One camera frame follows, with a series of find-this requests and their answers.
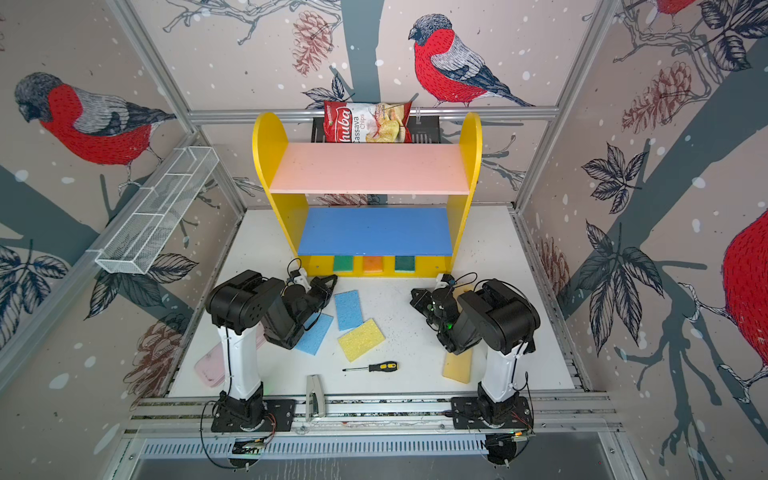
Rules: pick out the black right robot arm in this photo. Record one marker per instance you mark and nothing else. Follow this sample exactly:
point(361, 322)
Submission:
point(496, 313)

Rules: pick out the orange foam sponge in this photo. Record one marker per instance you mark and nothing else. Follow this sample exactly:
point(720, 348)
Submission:
point(373, 264)

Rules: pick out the black yellow screwdriver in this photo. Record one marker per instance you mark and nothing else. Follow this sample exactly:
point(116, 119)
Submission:
point(383, 367)

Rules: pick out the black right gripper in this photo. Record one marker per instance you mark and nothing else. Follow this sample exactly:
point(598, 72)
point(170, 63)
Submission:
point(420, 303)

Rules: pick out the blue sponge lower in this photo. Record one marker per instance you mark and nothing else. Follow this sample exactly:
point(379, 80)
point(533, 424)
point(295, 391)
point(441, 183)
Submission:
point(315, 330)

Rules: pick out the white wire mesh basket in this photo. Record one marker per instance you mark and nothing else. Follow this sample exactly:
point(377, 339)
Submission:
point(138, 242)

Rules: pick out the yellow cellulose sponge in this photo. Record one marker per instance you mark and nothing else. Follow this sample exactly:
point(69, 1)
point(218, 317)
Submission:
point(361, 340)

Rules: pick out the blue sponge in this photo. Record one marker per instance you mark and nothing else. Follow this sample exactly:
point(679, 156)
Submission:
point(315, 330)
point(348, 310)

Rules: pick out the red cassava chips bag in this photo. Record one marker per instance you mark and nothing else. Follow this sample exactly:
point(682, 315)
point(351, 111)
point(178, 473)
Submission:
point(346, 122)

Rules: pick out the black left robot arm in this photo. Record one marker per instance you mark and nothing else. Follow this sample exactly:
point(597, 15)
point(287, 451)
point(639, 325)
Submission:
point(285, 311)

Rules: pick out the yellow wooden shelf unit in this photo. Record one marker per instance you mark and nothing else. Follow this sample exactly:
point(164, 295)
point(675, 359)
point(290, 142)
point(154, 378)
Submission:
point(357, 199)

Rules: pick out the pale yellow sponge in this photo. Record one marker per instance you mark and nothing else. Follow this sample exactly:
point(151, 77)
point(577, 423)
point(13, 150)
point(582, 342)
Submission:
point(457, 367)

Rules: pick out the blue sponge upper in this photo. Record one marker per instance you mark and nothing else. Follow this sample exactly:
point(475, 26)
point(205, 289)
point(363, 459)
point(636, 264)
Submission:
point(348, 310)

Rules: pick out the black wire basket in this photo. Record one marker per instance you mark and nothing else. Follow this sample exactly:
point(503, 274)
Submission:
point(423, 130)

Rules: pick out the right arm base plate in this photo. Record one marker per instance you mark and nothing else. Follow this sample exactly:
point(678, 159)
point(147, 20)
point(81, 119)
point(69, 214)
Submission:
point(477, 413)

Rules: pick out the aluminium rail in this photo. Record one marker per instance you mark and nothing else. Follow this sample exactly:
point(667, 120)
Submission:
point(554, 411)

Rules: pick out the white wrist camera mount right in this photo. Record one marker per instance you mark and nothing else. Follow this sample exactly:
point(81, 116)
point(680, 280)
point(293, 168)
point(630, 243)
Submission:
point(447, 279)

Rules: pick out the light green foam sponge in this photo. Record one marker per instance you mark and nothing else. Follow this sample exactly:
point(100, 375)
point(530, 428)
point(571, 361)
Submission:
point(343, 264)

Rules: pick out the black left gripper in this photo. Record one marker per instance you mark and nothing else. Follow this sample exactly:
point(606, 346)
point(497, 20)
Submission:
point(318, 286)

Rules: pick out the grey metal bracket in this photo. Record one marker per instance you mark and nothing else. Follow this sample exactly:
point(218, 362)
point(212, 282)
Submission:
point(315, 403)

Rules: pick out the dark green scouring sponge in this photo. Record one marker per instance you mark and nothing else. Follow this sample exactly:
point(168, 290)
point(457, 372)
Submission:
point(405, 264)

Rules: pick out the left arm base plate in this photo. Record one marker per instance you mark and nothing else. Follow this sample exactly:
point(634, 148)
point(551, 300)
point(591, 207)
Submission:
point(261, 415)

